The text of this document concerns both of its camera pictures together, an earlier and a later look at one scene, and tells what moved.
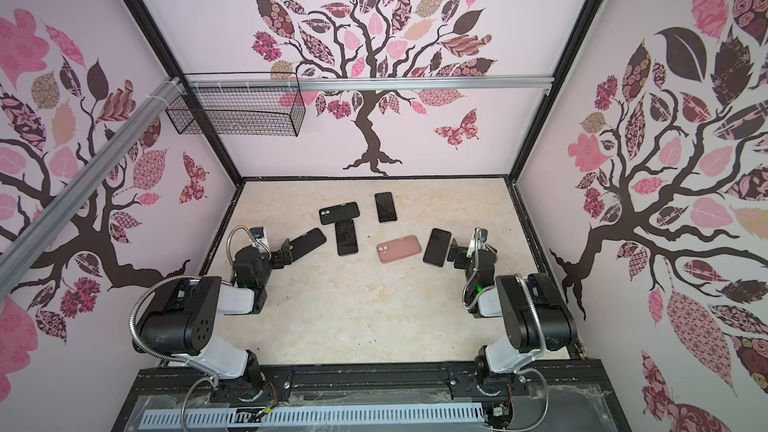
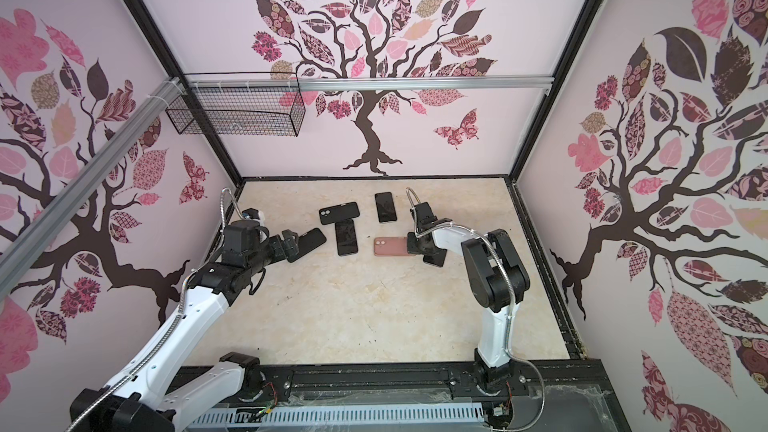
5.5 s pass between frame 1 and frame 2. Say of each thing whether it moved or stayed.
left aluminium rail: stayed
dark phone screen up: stayed
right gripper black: moved
